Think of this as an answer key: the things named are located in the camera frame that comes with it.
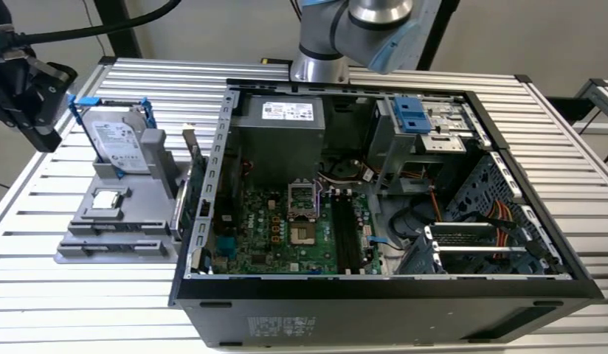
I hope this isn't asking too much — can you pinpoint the grey power supply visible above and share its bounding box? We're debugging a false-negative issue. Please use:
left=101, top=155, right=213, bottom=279
left=232, top=94, right=328, bottom=185

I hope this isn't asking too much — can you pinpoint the green graphics card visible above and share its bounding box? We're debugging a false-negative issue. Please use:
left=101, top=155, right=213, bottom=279
left=169, top=123, right=209, bottom=237

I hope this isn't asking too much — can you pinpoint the black RAM slot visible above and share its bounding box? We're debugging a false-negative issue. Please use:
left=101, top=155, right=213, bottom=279
left=336, top=190, right=355, bottom=276
left=343, top=190, right=361, bottom=276
left=331, top=190, right=348, bottom=276

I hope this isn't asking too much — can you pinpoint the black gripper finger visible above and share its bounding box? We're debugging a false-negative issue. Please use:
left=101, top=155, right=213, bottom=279
left=19, top=60, right=80, bottom=154

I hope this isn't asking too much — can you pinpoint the metal socket cover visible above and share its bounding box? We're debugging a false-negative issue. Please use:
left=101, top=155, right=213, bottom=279
left=287, top=178, right=319, bottom=218

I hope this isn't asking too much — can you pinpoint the perforated metal disk bay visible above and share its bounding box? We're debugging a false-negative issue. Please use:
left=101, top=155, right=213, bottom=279
left=400, top=221, right=531, bottom=276

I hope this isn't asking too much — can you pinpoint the metal slat side table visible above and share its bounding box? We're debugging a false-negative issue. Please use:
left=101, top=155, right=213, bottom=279
left=572, top=77, right=608, bottom=163

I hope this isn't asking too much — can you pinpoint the blue plastic drive latch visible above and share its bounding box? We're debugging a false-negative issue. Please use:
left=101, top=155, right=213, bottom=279
left=392, top=94, right=430, bottom=133

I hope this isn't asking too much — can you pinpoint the black vertical post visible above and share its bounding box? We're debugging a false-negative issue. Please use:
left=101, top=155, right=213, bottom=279
left=93, top=0, right=144, bottom=59
left=415, top=0, right=462, bottom=72

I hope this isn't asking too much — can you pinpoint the black open PC case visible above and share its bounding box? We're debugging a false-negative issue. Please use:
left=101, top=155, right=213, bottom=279
left=167, top=77, right=606, bottom=350

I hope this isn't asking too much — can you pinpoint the silver CPU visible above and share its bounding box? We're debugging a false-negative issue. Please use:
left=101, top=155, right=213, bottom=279
left=89, top=190, right=121, bottom=209

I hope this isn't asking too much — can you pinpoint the wire locking lever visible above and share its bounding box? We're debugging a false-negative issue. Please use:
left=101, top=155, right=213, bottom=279
left=312, top=180, right=325, bottom=221

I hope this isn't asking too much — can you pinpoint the hard disk in blue carrier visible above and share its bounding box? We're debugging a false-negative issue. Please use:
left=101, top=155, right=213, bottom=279
left=65, top=94, right=160, bottom=180

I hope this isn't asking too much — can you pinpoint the black looped wire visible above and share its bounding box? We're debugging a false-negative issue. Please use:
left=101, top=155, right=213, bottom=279
left=388, top=204, right=436, bottom=240

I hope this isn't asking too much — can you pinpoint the orange yellow wire bundle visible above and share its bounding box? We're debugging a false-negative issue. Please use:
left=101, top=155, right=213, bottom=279
left=483, top=201, right=516, bottom=259

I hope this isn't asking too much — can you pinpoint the grey metal drive cage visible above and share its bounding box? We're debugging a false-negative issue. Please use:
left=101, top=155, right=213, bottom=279
left=369, top=94, right=475, bottom=195

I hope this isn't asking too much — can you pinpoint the green motherboard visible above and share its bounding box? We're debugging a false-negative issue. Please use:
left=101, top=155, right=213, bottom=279
left=212, top=186, right=384, bottom=276

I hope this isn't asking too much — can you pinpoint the grey parts rack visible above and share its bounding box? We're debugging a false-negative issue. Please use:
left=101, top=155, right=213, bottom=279
left=55, top=128, right=195, bottom=265

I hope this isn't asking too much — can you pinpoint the thin orange wire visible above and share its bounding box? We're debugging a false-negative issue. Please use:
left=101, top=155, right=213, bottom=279
left=428, top=184, right=442, bottom=223

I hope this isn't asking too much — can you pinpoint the CPU socket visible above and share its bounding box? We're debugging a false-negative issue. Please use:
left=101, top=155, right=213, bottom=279
left=289, top=220, right=319, bottom=246

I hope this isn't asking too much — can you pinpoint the thick black cable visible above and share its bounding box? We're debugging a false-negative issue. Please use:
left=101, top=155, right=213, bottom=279
left=8, top=0, right=183, bottom=47

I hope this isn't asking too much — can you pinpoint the round black fan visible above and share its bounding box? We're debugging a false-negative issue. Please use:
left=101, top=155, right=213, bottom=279
left=319, top=154, right=372, bottom=182

